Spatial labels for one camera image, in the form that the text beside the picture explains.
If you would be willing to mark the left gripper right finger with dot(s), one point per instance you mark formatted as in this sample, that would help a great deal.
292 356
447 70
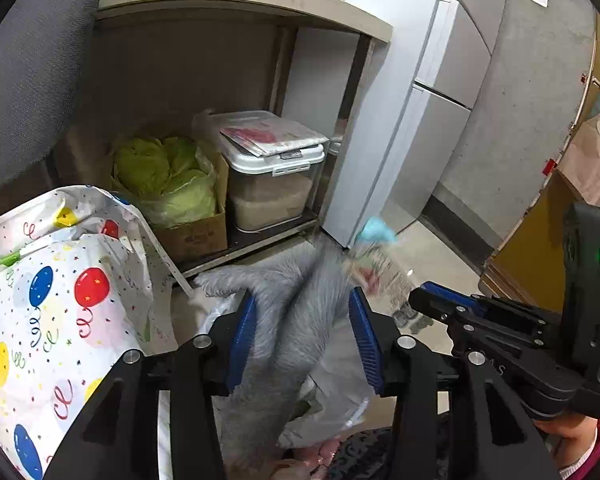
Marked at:
492 437

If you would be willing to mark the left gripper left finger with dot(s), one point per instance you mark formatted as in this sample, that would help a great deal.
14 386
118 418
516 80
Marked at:
115 436

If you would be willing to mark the grey scouring cloth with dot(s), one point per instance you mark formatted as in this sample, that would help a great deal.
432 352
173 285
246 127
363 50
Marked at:
300 295

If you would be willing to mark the white trash bag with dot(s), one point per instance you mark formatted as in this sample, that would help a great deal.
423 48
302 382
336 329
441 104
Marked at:
303 383

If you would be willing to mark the person right hand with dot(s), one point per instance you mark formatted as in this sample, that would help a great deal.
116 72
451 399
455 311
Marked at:
578 433

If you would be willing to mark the balloon birthday tablecloth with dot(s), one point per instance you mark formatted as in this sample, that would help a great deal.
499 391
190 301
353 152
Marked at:
82 280

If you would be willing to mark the cabbage in cardboard box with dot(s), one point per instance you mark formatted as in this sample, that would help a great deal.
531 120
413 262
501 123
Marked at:
179 184

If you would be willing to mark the white refrigerator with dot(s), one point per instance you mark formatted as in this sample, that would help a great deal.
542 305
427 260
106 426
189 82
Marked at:
426 83

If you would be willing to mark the white rice storage box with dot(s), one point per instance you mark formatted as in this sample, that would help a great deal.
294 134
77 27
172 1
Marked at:
272 162

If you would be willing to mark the right grey office chair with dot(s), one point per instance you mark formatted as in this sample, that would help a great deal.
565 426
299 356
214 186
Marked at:
43 46

